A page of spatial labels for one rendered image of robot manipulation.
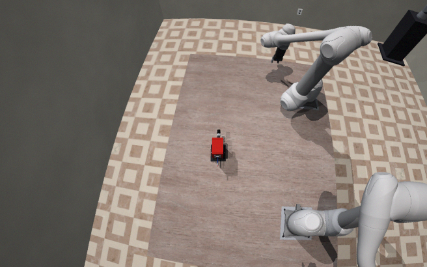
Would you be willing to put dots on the red pencil sharpener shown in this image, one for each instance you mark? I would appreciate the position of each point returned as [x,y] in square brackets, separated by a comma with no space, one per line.
[217,149]

